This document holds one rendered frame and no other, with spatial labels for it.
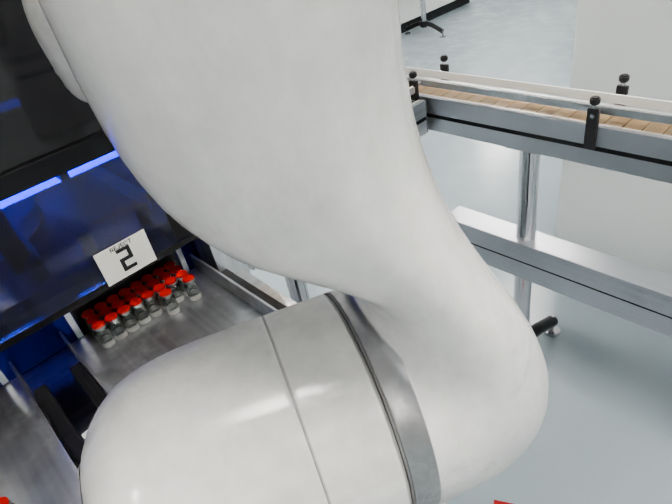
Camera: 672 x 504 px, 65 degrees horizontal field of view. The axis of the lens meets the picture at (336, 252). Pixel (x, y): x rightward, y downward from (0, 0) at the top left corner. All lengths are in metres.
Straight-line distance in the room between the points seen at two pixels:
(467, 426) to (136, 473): 0.14
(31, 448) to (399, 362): 0.71
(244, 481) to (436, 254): 0.12
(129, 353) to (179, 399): 0.69
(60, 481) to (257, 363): 0.60
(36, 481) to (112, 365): 0.20
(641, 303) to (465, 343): 1.27
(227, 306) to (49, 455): 0.33
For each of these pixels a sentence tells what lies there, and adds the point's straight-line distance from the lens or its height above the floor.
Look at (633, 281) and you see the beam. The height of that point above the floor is 0.55.
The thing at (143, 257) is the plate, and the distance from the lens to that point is 0.90.
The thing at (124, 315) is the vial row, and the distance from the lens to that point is 0.94.
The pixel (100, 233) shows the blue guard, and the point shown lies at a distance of 0.86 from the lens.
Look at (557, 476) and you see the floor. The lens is 1.71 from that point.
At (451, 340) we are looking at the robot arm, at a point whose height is 1.30.
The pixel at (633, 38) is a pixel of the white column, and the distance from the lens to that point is 1.86.
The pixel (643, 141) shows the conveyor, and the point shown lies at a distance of 1.24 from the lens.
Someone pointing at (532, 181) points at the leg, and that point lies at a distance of 1.45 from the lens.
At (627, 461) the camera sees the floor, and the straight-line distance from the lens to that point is 1.78.
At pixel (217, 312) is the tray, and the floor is 0.88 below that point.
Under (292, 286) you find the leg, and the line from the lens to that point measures 1.35.
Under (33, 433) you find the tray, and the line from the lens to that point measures 0.90.
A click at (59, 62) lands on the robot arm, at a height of 1.36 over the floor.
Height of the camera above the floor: 1.45
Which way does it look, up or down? 35 degrees down
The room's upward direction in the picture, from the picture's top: 11 degrees counter-clockwise
